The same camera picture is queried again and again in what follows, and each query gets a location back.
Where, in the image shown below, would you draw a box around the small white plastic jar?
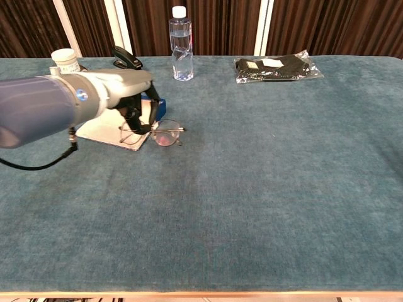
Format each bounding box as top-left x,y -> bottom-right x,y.
50,48 -> 79,75

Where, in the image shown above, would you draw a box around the black garment in plastic bag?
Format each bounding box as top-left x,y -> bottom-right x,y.
233,49 -> 325,84

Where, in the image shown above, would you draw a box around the black stapler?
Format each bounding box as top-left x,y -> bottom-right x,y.
111,45 -> 144,70

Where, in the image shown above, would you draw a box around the white frame post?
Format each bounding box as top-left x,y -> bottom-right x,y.
103,0 -> 133,57
253,0 -> 275,57
52,0 -> 83,59

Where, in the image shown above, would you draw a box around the dark brown pleated curtain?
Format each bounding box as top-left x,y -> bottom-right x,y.
0,0 -> 403,59

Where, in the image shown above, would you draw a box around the teal table cloth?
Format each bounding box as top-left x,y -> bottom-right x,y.
0,55 -> 403,293

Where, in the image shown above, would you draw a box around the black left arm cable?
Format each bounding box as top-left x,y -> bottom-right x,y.
0,125 -> 79,171

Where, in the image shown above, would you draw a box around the thin metal-framed eyeglasses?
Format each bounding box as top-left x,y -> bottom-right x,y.
118,118 -> 187,148

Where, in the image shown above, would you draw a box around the clear plastic water bottle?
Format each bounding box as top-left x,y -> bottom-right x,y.
168,5 -> 194,82

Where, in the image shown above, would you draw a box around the blue printed glasses case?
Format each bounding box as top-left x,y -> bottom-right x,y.
74,96 -> 167,152

